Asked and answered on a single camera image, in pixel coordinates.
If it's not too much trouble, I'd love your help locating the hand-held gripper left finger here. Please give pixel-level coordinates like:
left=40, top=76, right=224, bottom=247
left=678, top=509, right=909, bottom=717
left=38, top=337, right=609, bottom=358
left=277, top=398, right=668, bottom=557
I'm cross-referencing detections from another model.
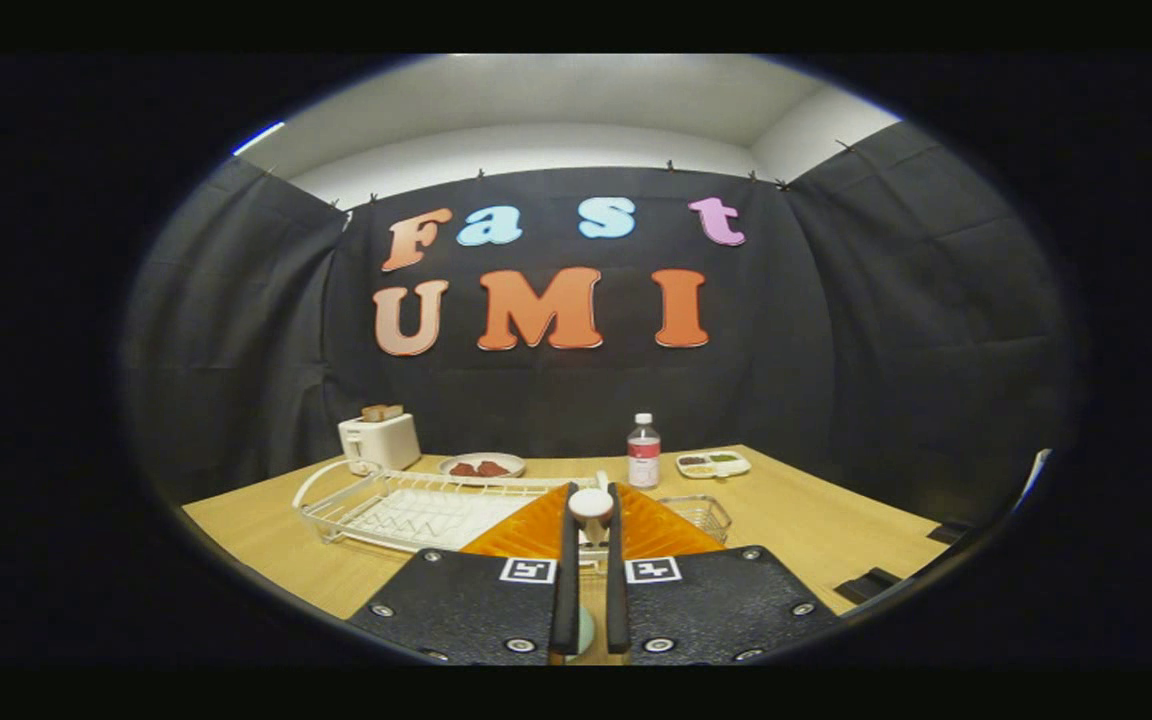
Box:
left=346, top=482, right=583, bottom=667

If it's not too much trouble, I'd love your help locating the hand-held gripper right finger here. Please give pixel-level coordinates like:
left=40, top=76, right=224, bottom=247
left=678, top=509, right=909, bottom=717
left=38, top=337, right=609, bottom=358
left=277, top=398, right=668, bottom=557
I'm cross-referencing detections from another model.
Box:
left=604, top=482, right=842, bottom=667

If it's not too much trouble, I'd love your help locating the wooden handled spoon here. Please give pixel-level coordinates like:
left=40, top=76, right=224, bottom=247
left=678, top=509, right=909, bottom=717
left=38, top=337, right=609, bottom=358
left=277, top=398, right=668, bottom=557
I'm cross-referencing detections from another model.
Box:
left=568, top=487, right=617, bottom=549

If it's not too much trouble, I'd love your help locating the metal wire basket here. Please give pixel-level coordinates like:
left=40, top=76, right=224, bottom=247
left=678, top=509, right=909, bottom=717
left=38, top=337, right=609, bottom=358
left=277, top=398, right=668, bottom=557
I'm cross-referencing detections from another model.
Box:
left=658, top=495, right=734, bottom=546

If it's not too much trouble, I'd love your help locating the white wire dish rack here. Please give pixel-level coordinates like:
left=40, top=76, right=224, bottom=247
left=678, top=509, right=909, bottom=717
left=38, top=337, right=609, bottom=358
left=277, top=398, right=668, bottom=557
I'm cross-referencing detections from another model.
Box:
left=292, top=459, right=613, bottom=577

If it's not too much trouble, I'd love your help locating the small white plate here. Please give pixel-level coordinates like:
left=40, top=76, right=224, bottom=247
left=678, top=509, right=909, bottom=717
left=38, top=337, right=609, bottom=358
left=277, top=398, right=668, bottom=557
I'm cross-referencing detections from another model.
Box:
left=438, top=452, right=527, bottom=481

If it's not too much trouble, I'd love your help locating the clear bottle with red label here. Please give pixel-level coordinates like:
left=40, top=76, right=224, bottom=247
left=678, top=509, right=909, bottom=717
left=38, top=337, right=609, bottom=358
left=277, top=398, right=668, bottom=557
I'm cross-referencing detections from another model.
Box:
left=627, top=413, right=662, bottom=490

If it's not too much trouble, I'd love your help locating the white divided food tray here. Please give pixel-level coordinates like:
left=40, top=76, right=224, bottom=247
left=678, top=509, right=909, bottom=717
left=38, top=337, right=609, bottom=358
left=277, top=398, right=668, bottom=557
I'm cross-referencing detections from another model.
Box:
left=675, top=450, right=752, bottom=480

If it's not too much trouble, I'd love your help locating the white toaster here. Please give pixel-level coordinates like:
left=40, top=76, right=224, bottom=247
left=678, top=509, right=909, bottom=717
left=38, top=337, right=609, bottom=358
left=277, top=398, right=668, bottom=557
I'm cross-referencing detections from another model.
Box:
left=338, top=413, right=423, bottom=475

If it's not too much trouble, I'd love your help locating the black backdrop cloth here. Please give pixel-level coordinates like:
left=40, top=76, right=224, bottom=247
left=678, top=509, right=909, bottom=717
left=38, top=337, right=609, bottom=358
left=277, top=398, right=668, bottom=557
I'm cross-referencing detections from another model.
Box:
left=121, top=120, right=1077, bottom=526

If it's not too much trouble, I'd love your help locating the ceiling light strip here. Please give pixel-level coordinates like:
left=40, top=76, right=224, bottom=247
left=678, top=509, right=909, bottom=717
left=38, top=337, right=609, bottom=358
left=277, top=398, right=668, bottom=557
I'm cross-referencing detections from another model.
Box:
left=232, top=121, right=286, bottom=157

